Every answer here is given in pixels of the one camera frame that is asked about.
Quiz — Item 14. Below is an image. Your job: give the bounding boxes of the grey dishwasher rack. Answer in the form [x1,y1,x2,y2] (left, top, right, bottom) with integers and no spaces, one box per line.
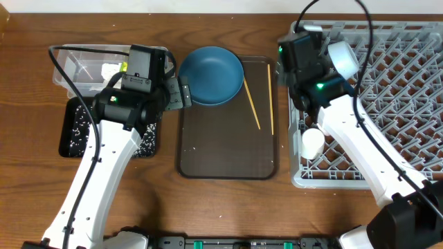
[288,21,442,190]

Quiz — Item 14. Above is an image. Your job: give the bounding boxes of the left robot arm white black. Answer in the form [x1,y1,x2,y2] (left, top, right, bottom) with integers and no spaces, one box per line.
[22,44,192,248]

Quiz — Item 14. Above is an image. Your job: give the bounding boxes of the light blue bowl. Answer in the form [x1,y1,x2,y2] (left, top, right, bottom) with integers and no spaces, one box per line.
[327,41,359,80]

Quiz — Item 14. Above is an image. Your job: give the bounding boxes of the brown serving tray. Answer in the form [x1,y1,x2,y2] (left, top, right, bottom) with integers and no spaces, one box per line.
[176,55,279,181]

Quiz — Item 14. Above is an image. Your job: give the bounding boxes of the black rail at table edge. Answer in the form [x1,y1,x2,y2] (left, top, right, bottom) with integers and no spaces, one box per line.
[103,231,347,249]

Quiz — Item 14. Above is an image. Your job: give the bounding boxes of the dark blue plate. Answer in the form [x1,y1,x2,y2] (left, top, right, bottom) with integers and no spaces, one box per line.
[179,46,244,106]

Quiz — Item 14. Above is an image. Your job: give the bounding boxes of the white cup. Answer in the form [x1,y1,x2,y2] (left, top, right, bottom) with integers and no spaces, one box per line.
[300,128,325,160]

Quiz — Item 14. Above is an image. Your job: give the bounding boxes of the black bin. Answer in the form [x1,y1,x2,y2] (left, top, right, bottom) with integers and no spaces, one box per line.
[57,96,162,159]

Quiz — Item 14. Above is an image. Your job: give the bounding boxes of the waste paper wrapper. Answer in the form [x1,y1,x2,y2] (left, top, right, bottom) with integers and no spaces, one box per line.
[100,62,127,82]

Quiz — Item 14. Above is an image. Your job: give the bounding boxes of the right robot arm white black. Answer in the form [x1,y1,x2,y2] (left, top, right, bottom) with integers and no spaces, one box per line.
[278,26,442,248]

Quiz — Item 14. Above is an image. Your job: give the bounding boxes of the clear plastic bin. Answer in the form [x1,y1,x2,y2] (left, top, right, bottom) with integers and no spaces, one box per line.
[52,44,175,103]

